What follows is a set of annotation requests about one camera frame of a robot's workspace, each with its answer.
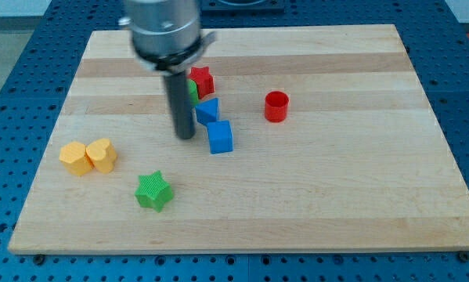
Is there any wooden board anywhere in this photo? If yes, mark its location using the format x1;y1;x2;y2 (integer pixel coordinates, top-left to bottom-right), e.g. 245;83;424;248
9;24;469;255

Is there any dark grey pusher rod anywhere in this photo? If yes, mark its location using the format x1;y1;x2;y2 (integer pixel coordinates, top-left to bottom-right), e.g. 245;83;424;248
163;71;196;139

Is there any green star block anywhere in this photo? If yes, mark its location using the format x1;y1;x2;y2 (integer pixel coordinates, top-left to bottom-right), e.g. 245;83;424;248
134;171;174;212

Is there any blue cube block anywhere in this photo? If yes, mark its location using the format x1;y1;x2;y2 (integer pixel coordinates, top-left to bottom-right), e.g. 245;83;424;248
207;121;233;154

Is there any yellow hexagon block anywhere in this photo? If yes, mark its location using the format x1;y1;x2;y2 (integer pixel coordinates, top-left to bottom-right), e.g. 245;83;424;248
59;141;94;176

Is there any red cylinder block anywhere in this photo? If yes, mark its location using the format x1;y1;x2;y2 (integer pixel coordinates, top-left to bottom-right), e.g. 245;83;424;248
264;91;290;123

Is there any yellow heart block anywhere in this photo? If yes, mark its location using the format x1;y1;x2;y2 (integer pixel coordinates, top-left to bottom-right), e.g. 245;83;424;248
86;138;117;174

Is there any red star block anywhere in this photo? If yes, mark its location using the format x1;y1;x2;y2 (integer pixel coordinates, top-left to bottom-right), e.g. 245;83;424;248
189;67;215;99

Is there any green round block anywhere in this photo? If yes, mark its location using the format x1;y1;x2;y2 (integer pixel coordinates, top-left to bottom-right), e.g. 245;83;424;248
187;78;199;107

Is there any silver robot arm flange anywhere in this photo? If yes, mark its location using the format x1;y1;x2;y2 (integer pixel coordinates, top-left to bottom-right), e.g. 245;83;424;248
120;0;217;75

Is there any blue triangle block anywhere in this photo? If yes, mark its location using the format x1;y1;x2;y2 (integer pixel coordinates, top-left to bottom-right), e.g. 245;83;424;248
195;98;220;126

